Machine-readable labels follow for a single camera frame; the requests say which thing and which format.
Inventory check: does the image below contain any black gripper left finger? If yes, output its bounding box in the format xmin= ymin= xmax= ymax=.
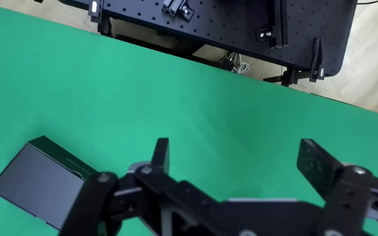
xmin=59 ymin=138 xmax=169 ymax=236

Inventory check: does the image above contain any black perforated breadboard cart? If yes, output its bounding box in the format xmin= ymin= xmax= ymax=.
xmin=59 ymin=0 xmax=358 ymax=86

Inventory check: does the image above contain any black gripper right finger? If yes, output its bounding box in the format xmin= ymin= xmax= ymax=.
xmin=296 ymin=140 xmax=378 ymax=236

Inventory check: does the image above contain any black rectangular box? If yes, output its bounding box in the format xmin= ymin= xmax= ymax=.
xmin=0 ymin=136 xmax=95 ymax=230

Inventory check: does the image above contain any green tablecloth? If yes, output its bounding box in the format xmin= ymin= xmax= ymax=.
xmin=0 ymin=8 xmax=378 ymax=236

